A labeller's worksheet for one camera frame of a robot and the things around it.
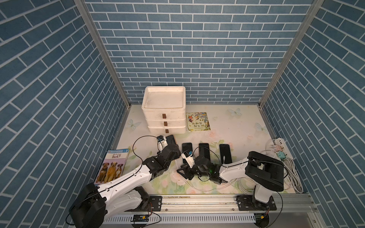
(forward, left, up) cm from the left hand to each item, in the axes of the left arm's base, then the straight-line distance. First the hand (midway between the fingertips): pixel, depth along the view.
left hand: (178, 148), depth 83 cm
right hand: (-11, -1, -6) cm, 12 cm away
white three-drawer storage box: (+19, +9, +14) cm, 26 cm away
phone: (+5, +5, +2) cm, 7 cm away
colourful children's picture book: (+28, -13, -10) cm, 33 cm away
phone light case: (+6, -5, -9) cm, 12 cm away
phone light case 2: (+4, -31, -12) cm, 34 cm away
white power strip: (+5, -70, -7) cm, 71 cm away
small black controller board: (-32, +18, -14) cm, 40 cm away
